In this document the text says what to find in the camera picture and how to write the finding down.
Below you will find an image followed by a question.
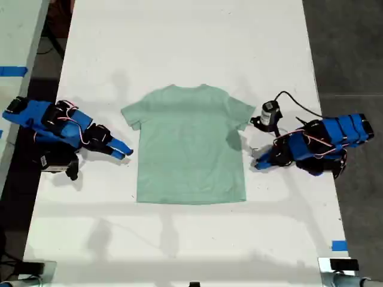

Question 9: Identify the silver clamp plate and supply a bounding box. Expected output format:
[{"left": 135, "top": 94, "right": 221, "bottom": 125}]
[
  {"left": 317, "top": 256, "right": 361, "bottom": 274},
  {"left": 17, "top": 259, "right": 58, "bottom": 280}
]

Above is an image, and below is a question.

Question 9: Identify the small black box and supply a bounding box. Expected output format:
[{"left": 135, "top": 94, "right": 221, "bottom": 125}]
[
  {"left": 329, "top": 258, "right": 360, "bottom": 271},
  {"left": 22, "top": 261, "right": 46, "bottom": 274}
]

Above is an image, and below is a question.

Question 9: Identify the grey metal pipe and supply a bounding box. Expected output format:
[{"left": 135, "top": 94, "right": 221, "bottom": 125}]
[
  {"left": 0, "top": 277, "right": 45, "bottom": 287},
  {"left": 322, "top": 273, "right": 372, "bottom": 287}
]

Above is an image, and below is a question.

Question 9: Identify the short blue tape strip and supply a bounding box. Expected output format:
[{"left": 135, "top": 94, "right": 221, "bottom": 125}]
[{"left": 331, "top": 239, "right": 349, "bottom": 252}]

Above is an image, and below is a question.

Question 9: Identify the short black camera stalk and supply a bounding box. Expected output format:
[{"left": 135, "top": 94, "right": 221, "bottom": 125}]
[
  {"left": 66, "top": 158, "right": 80, "bottom": 182},
  {"left": 250, "top": 115, "right": 282, "bottom": 139}
]

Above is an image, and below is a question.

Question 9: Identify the black camera box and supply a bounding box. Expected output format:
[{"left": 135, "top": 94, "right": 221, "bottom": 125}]
[
  {"left": 260, "top": 100, "right": 284, "bottom": 125},
  {"left": 38, "top": 148, "right": 75, "bottom": 174}
]

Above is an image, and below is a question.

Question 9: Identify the long blue tape strip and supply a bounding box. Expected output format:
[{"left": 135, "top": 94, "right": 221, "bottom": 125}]
[{"left": 0, "top": 66, "right": 29, "bottom": 77}]

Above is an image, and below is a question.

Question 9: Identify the thin black cable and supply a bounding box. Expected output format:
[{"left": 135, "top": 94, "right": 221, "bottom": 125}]
[{"left": 36, "top": 14, "right": 66, "bottom": 56}]

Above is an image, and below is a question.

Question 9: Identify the pale green T-shirt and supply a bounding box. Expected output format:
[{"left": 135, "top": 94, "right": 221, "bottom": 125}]
[{"left": 120, "top": 84, "right": 256, "bottom": 206}]

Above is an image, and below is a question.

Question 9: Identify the black camera cable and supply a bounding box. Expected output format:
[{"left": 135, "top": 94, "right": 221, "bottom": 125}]
[{"left": 274, "top": 90, "right": 326, "bottom": 118}]

